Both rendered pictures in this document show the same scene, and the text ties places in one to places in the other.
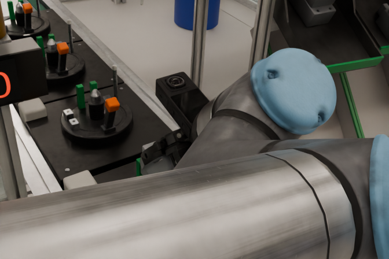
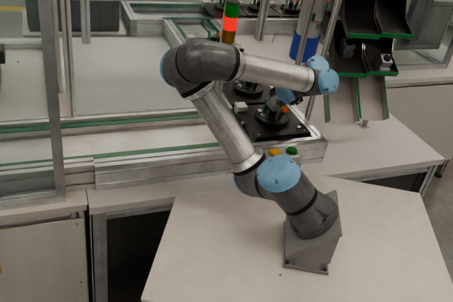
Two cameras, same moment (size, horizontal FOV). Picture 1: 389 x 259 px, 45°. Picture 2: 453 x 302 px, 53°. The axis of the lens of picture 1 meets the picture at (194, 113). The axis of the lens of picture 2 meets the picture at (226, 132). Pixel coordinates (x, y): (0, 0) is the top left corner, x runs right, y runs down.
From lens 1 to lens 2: 1.15 m
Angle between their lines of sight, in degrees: 9
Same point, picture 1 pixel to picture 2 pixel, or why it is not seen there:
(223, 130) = not seen: hidden behind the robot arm
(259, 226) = (296, 70)
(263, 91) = (309, 64)
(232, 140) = not seen: hidden behind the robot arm
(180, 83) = not seen: hidden behind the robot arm
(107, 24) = (251, 50)
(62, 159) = (233, 98)
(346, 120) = (354, 101)
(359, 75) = (367, 86)
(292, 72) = (317, 61)
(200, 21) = (300, 51)
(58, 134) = (231, 89)
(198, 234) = (288, 67)
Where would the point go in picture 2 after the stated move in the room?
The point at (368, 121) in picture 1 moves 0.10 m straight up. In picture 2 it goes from (367, 106) to (374, 85)
